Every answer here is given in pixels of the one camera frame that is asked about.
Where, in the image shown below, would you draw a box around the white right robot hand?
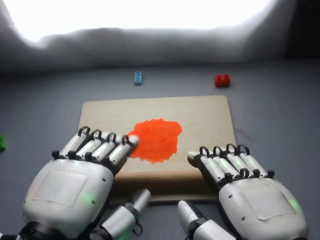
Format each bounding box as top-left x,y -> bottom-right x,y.
177,143 -> 309,240

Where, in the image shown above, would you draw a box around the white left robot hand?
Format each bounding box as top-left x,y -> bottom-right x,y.
22,126 -> 152,240

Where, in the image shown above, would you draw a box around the wooden rolling pin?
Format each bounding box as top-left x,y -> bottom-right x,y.
113,173 -> 218,197

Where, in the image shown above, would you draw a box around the orange clay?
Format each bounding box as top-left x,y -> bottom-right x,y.
126,118 -> 183,165

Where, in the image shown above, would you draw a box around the grey table cloth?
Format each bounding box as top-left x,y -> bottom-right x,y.
0,59 -> 320,240

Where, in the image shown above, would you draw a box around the light wooden board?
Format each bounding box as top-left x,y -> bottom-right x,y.
78,95 -> 237,205

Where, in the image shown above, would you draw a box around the red toy block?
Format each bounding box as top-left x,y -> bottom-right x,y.
214,73 -> 231,88

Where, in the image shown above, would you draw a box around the light blue toy block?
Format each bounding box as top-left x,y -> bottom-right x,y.
134,71 -> 145,86

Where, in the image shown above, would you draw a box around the bright white backdrop sheet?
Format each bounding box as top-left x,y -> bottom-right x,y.
0,0 -> 283,50

